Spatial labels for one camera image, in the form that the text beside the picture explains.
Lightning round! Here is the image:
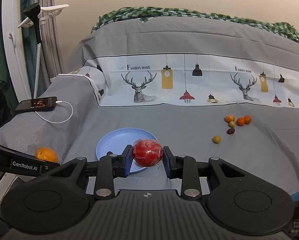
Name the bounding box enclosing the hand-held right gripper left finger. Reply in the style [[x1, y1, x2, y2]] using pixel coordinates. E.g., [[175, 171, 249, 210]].
[[50, 144, 134, 200]]

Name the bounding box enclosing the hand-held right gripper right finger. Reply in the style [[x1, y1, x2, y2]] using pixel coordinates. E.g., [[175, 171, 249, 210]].
[[163, 145, 242, 200]]

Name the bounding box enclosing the red apple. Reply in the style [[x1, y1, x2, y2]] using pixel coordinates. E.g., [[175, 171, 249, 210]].
[[132, 138, 163, 168]]

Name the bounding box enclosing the light blue plate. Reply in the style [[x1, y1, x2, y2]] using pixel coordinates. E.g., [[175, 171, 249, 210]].
[[96, 128, 158, 175]]

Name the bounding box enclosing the large orange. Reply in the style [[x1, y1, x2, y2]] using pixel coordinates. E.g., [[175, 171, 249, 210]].
[[35, 147, 59, 163]]

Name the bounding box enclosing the black smartphone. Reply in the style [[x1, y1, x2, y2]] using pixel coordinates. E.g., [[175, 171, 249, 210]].
[[15, 96, 58, 114]]

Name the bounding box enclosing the grey curtain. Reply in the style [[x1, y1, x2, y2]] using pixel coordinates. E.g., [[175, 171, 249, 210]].
[[41, 0, 66, 82]]

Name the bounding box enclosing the black garment steamer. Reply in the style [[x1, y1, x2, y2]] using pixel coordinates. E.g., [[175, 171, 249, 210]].
[[23, 2, 44, 99]]

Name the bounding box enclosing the green checked cloth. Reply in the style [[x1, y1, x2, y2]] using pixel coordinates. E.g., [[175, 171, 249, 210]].
[[91, 6, 299, 43]]

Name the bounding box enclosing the white plastic hanger rack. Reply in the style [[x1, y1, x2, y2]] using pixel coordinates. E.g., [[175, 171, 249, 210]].
[[18, 4, 70, 29]]

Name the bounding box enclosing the white charging cable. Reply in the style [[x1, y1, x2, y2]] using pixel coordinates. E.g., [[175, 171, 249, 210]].
[[35, 100, 73, 124]]

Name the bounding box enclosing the white curved frame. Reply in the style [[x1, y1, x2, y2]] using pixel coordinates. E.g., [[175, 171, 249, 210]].
[[1, 0, 55, 101]]

